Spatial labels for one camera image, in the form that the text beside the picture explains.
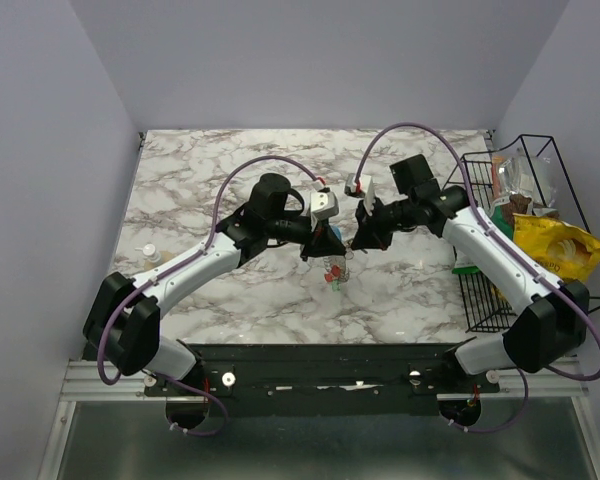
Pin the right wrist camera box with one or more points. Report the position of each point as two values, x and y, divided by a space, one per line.
363 188

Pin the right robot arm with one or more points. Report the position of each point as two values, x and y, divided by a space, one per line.
546 327

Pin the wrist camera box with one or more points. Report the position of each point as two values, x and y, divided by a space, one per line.
363 188
323 205

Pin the clear snack packet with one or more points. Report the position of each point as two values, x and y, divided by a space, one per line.
529 176

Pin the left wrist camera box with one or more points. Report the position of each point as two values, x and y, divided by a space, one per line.
323 205

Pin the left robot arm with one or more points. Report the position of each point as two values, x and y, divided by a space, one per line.
124 322

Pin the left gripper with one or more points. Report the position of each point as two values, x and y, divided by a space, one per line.
323 242

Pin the grey curved keyring holder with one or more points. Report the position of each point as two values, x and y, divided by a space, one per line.
341 262

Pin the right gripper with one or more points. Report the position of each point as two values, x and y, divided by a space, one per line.
370 232

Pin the yellow chips bag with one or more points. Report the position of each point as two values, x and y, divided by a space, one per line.
561 248

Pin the blue key tag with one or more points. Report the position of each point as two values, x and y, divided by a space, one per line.
336 233

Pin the beige bottle white cap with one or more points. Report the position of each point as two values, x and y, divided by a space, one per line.
153 257

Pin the black mounting rail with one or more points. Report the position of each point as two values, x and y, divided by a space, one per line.
234 381

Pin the dark green snack bag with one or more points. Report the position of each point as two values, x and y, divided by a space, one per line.
501 214

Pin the green snack packet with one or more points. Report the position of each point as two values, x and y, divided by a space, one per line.
464 265

